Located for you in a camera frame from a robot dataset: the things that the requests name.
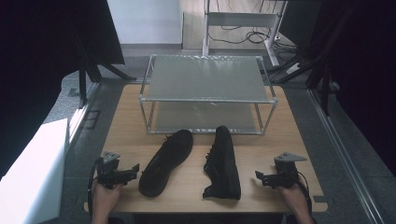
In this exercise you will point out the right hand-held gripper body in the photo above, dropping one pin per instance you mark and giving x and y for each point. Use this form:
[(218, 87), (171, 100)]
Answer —
[(286, 174)]

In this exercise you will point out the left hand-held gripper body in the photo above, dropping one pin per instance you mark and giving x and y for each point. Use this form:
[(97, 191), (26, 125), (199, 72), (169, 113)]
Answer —
[(109, 172)]

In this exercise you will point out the black shoe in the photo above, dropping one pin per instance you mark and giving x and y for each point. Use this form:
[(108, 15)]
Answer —
[(222, 165), (166, 163)]

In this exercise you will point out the metal two-tier shoe rack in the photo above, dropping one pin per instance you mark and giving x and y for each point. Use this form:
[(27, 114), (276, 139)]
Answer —
[(207, 77)]

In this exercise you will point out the person's left hand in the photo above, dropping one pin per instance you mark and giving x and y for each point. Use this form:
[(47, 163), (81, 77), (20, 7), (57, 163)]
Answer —
[(104, 196)]

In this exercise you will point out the person's right hand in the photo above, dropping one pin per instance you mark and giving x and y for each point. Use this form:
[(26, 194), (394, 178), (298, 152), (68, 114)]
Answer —
[(294, 199)]

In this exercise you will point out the dark floor socket cover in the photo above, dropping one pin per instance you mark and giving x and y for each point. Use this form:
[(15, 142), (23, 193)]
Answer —
[(92, 119)]

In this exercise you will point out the white box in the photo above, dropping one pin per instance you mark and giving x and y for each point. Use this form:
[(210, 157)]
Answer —
[(31, 180)]

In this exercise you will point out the black stand legs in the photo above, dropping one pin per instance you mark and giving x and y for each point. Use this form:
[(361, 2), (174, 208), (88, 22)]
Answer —
[(317, 74), (93, 71)]

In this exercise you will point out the white power strip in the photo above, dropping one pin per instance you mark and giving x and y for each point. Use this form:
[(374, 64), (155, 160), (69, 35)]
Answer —
[(293, 68)]

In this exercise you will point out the black curtain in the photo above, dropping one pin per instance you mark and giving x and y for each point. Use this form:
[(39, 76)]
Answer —
[(37, 62), (364, 71)]

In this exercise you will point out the aluminium floor rail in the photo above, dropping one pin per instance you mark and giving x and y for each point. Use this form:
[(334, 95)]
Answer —
[(83, 109), (342, 149)]

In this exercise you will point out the white metal desk frame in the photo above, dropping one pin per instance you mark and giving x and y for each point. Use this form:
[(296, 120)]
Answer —
[(241, 19)]

